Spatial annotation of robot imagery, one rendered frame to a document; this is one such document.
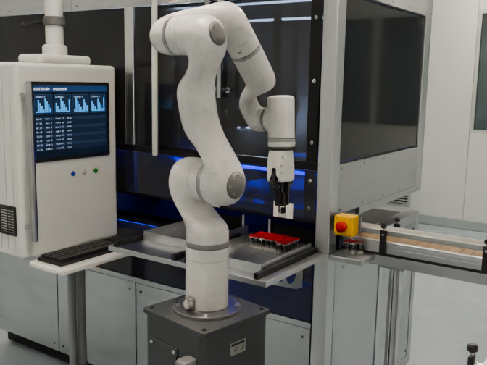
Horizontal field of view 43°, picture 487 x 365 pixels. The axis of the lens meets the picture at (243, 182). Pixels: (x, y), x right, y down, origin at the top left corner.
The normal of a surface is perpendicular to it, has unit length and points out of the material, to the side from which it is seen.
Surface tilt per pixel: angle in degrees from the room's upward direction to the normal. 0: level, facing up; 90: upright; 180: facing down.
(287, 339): 90
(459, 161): 90
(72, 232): 90
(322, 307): 90
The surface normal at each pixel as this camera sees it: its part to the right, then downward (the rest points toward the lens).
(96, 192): 0.82, 0.11
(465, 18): -0.56, 0.12
